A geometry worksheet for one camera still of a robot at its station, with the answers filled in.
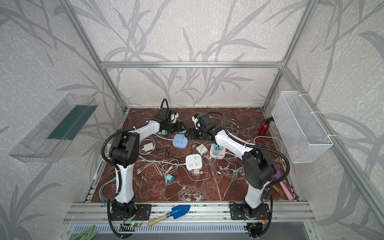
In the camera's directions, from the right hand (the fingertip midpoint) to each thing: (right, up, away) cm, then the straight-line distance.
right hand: (190, 129), depth 88 cm
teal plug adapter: (-11, -27, -6) cm, 29 cm away
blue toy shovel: (-5, -40, -15) cm, 43 cm away
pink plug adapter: (+4, -24, -4) cm, 25 cm away
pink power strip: (+20, -15, +5) cm, 25 cm away
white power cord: (+54, -6, +15) cm, 57 cm away
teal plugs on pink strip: (+15, -12, 0) cm, 19 cm away
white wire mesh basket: (+49, -2, -28) cm, 57 cm away
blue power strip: (-7, -8, +10) cm, 15 cm away
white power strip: (+2, -19, +1) cm, 19 cm away
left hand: (-5, +3, +12) cm, 13 cm away
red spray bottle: (+49, +2, +8) cm, 50 cm away
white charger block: (+7, -13, +5) cm, 16 cm away
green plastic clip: (-45, -47, -21) cm, 68 cm away
